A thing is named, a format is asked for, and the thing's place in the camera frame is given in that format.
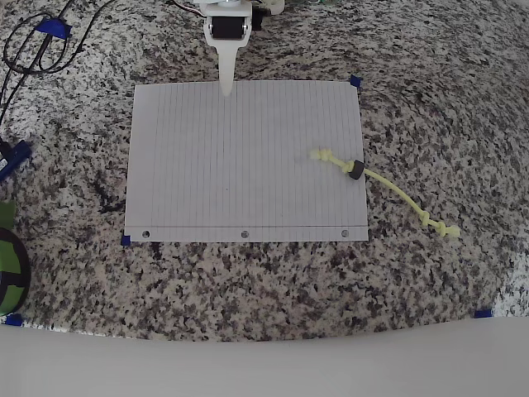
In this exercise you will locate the green and black camera mount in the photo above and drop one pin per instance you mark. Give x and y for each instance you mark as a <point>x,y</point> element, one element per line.
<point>12,264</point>

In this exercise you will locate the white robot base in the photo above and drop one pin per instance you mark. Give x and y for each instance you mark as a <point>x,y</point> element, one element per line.
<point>273,6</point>

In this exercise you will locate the lined white paper sheet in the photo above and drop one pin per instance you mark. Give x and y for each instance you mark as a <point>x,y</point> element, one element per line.
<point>248,173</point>

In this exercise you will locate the blue USB hub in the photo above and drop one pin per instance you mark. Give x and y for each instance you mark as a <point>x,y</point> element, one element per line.
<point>18,155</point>

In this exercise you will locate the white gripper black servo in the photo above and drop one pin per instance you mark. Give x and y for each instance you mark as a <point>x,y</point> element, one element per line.
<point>226,30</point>

